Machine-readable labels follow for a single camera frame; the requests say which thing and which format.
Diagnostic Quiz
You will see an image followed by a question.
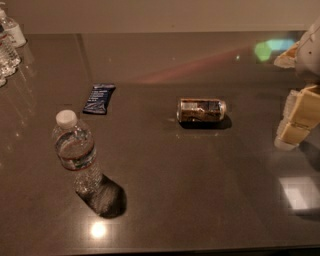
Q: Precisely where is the clear water bottle at edge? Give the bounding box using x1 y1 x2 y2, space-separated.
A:
0 25 21 77

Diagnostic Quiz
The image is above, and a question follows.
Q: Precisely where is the water bottle white label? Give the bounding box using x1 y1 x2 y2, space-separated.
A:
0 9 26 48

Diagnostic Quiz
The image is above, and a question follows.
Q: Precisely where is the clear plastic water bottle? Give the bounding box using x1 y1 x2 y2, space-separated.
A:
52 110 102 196

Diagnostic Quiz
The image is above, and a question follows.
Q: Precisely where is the orange soda can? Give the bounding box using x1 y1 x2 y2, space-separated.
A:
177 98 227 123

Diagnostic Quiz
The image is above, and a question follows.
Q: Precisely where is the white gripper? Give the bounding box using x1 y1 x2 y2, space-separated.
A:
274 18 320 151

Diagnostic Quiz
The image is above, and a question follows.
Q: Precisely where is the blue snack packet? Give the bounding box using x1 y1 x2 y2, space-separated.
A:
82 83 116 115

